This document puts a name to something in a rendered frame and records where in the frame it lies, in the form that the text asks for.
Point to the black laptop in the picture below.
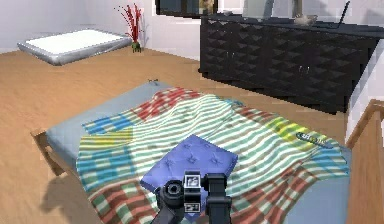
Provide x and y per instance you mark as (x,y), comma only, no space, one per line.
(336,20)

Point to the red house plant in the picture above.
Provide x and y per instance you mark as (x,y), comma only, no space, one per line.
(134,26)

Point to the black sideboard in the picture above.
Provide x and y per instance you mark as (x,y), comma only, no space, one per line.
(283,63)

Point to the white grey floor mattress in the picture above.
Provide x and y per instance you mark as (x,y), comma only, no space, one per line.
(73,45)

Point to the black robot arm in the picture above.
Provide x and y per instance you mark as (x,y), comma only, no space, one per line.
(216,196)

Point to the wooden bed with grey mattress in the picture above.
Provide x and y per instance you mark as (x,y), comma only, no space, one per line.
(83,120)

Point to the striped patchwork blanket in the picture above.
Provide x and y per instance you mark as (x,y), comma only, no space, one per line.
(206,133)

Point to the blue tufted pillow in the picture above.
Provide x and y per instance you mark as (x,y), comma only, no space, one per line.
(196,156)

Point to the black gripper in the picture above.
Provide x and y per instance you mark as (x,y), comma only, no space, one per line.
(171,193)

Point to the blue oval remote control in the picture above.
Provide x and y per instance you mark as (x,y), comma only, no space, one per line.
(313,139)

